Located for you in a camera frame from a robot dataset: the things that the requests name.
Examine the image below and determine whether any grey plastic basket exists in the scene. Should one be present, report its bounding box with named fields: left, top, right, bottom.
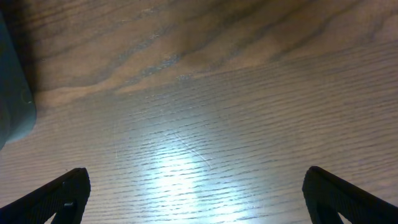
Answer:
left=1, top=17, right=37, bottom=147

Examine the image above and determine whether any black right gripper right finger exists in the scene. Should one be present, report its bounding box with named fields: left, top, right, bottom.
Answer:
left=302, top=166, right=397, bottom=224

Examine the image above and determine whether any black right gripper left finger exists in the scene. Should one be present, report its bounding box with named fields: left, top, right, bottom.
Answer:
left=1, top=168, right=91, bottom=224

